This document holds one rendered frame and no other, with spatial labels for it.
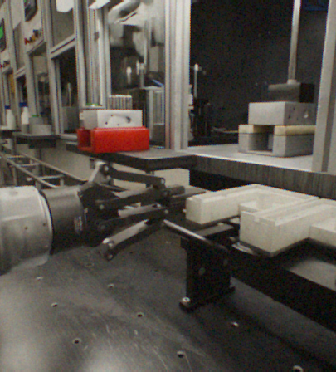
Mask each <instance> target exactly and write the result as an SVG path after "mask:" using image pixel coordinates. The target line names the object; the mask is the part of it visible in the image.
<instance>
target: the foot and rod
mask: <svg viewBox="0 0 336 372"><path fill-rule="evenodd" d="M303 2H304V0H294V6H293V15H292V24H291V30H292V33H291V43H290V61H289V71H288V80H287V84H279V85H271V86H269V95H268V102H270V103H279V102H289V103H305V104H313V103H314V88H315V84H312V83H305V82H296V81H297V63H298V55H299V38H300V29H301V20H302V11H303Z"/></svg>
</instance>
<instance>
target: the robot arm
mask: <svg viewBox="0 0 336 372"><path fill-rule="evenodd" d="M93 168H94V171H93V173H92V175H91V177H90V179H87V180H85V181H83V182H81V183H80V184H77V185H75V186H69V187H63V188H51V189H44V190H40V191H39V192H38V191H37V189H36V188H34V187H32V186H30V185H29V186H24V187H18V188H0V276H4V275H6V274H8V273H10V272H15V271H19V270H22V269H26V268H28V267H34V266H37V265H41V264H43V263H45V262H46V261H47V258H48V256H49V255H51V256H52V255H56V254H59V253H63V252H69V251H71V250H75V249H78V248H80V247H96V248H97V250H98V253H99V254H100V255H101V256H102V257H103V258H104V259H105V260H106V261H111V260H112V259H113V258H114V257H115V256H116V255H117V254H118V253H119V252H120V251H121V250H123V249H125V248H127V247H128V246H130V245H133V244H135V243H136V242H139V241H140V240H142V239H144V238H146V237H148V236H150V235H152V234H153V233H155V232H157V231H159V230H161V229H163V228H165V226H166V222H165V218H166V216H167V215H168V214H169V213H175V212H177V211H182V210H183V209H184V205H186V198H192V196H197V195H201V194H205V193H207V191H206V190H202V189H199V188H184V186H182V185H178V184H174V185H168V186H166V185H165V183H166V179H165V178H164V177H161V176H158V175H154V174H145V173H140V172H134V171H128V170H123V169H116V168H115V167H113V166H111V165H110V164H104V163H101V162H94V164H93ZM111 178H113V179H118V180H122V181H128V182H135V183H141V184H152V185H153V187H152V188H142V189H136V190H131V191H126V192H121V193H112V192H111V191H109V190H108V189H107V188H104V187H103V186H101V185H99V183H100V182H102V181H104V182H108V181H109V180H111ZM153 200H158V203H159V204H160V205H159V204H156V203H155V204H154V205H149V206H145V207H137V208H128V209H125V210H119V208H121V207H125V206H128V205H131V204H136V203H144V202H148V201H153ZM139 221H142V222H141V223H138V224H136V225H134V226H133V227H131V228H129V229H127V230H125V231H123V232H120V233H118V234H116V235H115V236H113V237H111V238H110V239H106V238H107V237H108V236H109V235H110V234H111V233H112V232H113V231H114V230H115V229H116V228H121V227H124V226H128V224H130V223H136V222H139Z"/></svg>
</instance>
